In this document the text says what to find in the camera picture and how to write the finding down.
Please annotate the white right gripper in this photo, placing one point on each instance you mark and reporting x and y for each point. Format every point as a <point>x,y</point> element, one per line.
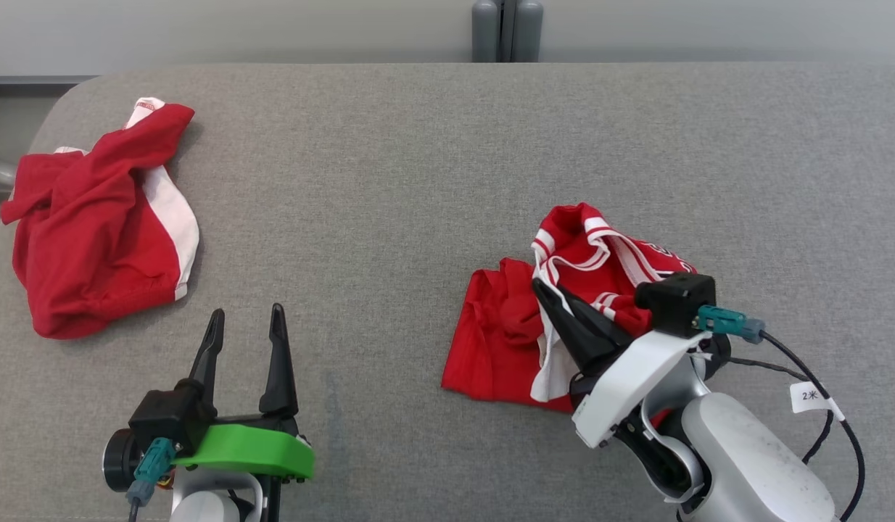
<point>629,380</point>

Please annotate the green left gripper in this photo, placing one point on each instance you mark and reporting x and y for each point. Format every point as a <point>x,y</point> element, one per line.
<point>259,449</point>

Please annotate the red basketball jersey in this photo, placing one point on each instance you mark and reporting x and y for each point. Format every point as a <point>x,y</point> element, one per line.
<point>498,341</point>

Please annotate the red shirt with white trim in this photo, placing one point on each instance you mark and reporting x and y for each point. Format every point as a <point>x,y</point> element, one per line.
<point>92,239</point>

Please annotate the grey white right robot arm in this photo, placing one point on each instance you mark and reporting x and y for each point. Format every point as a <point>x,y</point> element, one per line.
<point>752,457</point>

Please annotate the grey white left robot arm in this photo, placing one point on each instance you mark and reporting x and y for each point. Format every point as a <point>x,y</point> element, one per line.
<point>208,500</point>

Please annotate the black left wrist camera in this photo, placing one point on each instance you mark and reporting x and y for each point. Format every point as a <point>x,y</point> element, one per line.
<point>168,417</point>

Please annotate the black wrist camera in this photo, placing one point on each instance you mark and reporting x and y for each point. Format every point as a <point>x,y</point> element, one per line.
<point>676,301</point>
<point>168,417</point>

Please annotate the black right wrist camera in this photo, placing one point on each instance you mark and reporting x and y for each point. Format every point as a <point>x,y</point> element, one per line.
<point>676,301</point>

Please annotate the grey double partition post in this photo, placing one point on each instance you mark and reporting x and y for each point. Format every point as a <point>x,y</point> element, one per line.
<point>505,29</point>

